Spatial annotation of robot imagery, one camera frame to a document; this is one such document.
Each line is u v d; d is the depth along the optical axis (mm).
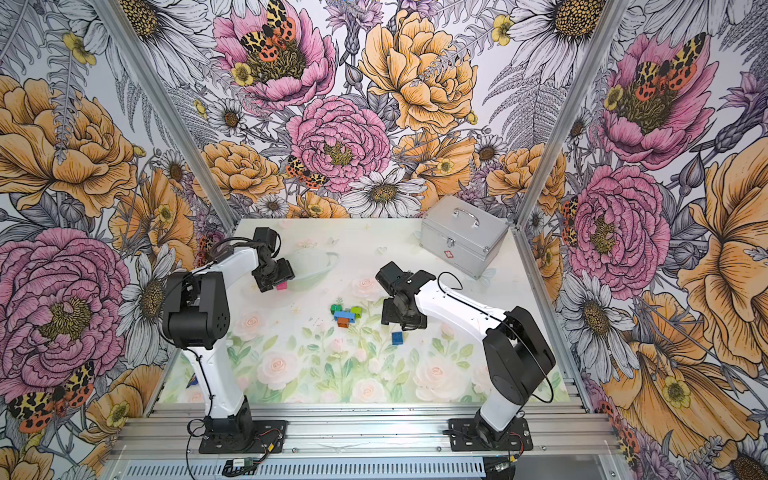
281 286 1009
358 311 949
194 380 806
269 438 736
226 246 1228
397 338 894
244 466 709
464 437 675
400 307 627
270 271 872
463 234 990
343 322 926
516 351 463
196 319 543
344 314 944
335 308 941
